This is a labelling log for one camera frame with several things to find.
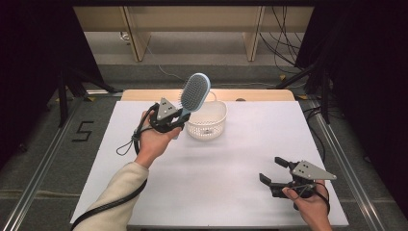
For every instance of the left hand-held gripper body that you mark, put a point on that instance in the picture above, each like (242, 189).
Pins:
(165, 110)

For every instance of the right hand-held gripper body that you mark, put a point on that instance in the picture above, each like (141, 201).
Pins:
(309, 171)

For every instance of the white plastic slotted basket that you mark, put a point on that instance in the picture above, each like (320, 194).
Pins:
(207, 123)

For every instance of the light blue hairbrush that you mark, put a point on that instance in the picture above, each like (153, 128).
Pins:
(195, 91)

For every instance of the person's left hand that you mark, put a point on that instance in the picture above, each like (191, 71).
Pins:
(152, 144)

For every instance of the person's right hand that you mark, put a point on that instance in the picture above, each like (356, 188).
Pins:
(312, 207)

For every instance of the wooden table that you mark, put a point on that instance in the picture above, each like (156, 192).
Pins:
(256, 95)

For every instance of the black metal stand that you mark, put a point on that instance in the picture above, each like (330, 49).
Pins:
(324, 93)
(62, 96)

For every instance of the beige wooden cabinet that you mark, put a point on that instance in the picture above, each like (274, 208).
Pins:
(192, 19)

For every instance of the black curtain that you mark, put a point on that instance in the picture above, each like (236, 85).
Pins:
(35, 64)
(369, 64)

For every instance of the aluminium floor rail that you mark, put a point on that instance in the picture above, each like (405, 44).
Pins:
(38, 179)
(349, 173)

